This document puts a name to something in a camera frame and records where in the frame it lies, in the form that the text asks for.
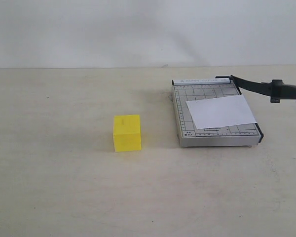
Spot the yellow cube block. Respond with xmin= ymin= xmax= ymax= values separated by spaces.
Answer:
xmin=113 ymin=115 xmax=142 ymax=152

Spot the white paper sheet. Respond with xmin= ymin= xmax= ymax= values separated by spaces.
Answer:
xmin=186 ymin=95 xmax=257 ymax=129

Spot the black cutter blade arm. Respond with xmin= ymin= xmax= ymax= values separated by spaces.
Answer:
xmin=215 ymin=75 xmax=296 ymax=103

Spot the grey paper cutter base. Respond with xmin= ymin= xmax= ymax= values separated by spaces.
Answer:
xmin=172 ymin=76 xmax=264 ymax=147

